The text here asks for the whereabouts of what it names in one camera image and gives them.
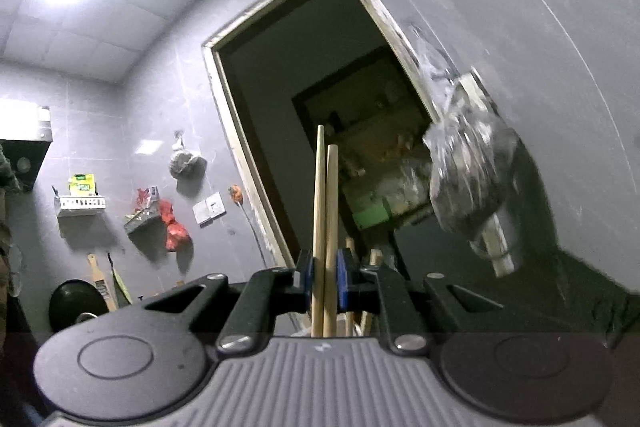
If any red bag on wall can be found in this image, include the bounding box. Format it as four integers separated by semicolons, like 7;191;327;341
136;197;191;251

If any white wall switch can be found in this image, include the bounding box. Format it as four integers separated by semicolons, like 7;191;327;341
192;192;226;227

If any wooden chopstick patterned tip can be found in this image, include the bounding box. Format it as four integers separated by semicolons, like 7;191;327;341
360;249;384;337

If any white wall rack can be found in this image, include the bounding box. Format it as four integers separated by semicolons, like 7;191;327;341
52;172;106;218

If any black wok pan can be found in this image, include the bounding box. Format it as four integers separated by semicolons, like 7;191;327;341
48;280;108;333

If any grey metal wall rack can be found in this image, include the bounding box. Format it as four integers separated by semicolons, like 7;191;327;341
124;185;160;234

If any grey cabinet box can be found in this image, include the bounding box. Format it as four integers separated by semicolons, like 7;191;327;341
394;216;495;284

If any dark wooden shelf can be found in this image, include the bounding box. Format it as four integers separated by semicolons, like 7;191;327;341
292;46;431;229

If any hanging plastic bag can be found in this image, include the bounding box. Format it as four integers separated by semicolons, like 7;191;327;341
411;25;520;237

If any grey bag on wall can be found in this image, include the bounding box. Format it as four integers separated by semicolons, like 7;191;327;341
168;130;206;180

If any wooden handled brush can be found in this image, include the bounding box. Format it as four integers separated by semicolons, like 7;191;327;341
87;254;117;312

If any green box on shelf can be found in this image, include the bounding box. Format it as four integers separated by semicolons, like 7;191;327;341
352;199;392;230

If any orange wall hook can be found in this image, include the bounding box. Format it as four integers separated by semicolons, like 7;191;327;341
228;184;244;206

